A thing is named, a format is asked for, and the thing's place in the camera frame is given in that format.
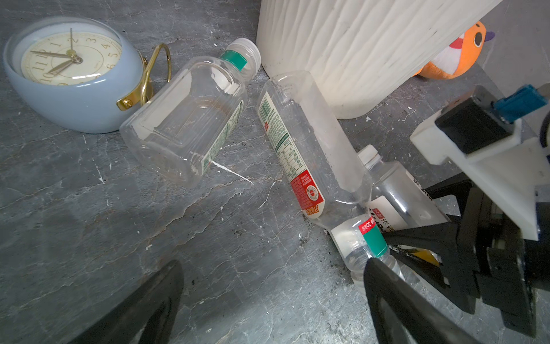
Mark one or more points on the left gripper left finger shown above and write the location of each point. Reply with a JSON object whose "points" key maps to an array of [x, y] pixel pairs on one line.
{"points": [[151, 310]]}

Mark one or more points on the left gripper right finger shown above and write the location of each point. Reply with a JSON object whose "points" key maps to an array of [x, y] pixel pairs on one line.
{"points": [[398, 311]]}

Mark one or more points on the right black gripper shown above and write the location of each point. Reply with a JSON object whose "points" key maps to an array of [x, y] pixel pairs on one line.
{"points": [[484, 257]]}

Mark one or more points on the square clear tea bottle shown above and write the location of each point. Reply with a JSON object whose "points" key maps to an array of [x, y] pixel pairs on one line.
{"points": [[398, 201]]}

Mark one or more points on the tall clear green-cap bottle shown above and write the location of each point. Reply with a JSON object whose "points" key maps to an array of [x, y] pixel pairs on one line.
{"points": [[329, 181]]}

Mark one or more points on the flower label bottle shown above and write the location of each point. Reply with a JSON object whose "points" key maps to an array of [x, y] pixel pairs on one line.
{"points": [[181, 130]]}

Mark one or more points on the cream ribbed waste bin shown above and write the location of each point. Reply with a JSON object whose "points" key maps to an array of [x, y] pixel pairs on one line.
{"points": [[359, 52]]}

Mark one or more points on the orange shark plush toy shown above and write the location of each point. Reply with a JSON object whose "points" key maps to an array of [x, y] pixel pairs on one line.
{"points": [[459, 56]]}

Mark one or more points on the small round white clock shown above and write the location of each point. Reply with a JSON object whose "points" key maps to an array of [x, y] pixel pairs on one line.
{"points": [[79, 73]]}

